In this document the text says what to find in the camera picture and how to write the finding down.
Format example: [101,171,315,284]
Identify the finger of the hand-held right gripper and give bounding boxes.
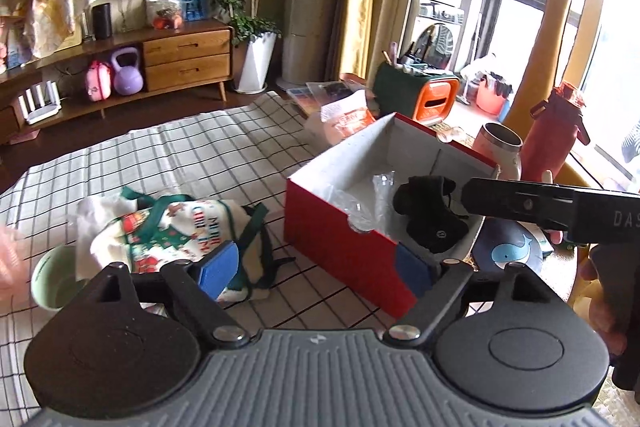
[461,177,577,230]

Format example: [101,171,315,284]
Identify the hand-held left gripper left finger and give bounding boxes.
[75,241,251,350]

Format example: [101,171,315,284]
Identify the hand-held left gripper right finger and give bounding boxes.
[386,242,532,349]

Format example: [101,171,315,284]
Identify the black cloth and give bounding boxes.
[392,175,471,254]

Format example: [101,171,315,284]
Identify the christmas printed cloth bag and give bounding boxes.
[90,187,296,304]

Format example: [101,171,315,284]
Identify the red cardboard box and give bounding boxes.
[284,112,501,319]

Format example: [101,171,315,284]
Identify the pink cloth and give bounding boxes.
[0,224,27,305]

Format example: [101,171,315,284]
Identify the person's right hand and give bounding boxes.
[546,229,628,358]

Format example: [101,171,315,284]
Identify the blue whale print pad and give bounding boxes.
[472,222,547,274]

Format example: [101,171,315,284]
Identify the steel tumbler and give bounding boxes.
[472,123,524,181]

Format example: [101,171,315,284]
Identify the red water bottle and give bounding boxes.
[520,82,592,184]

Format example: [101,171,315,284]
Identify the crumpled clear plastic wrap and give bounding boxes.
[336,170,398,234]

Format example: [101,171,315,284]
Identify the pink pot with tools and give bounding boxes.
[474,72,515,116]

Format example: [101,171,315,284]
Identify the checked white tablecloth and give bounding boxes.
[0,91,416,427]

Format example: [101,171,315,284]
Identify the green and orange box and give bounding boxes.
[372,57,461,126]

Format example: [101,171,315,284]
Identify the light green mug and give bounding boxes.
[30,243,91,312]

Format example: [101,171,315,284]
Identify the tissue packet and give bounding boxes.
[306,89,377,148]

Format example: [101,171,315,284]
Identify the tan giraffe toy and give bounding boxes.
[500,0,581,148]

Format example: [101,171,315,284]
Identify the stack of magazines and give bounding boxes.
[286,79,373,120]

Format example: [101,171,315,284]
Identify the purple kettlebell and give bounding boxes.
[111,48,146,96]

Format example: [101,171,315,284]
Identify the tall plant in white pot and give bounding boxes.
[197,0,297,94]

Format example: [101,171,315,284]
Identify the wooden sideboard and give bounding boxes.
[0,18,236,145]

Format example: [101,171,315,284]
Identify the pink small bag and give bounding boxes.
[86,59,113,102]

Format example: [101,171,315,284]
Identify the white router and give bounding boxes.
[17,78,63,125]

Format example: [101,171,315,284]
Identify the clear bag of fruit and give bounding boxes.
[145,0,184,30]

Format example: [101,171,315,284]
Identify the blue plastic bag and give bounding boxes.
[179,0,209,20]

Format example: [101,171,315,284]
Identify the black cylinder speaker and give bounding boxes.
[93,3,112,40]

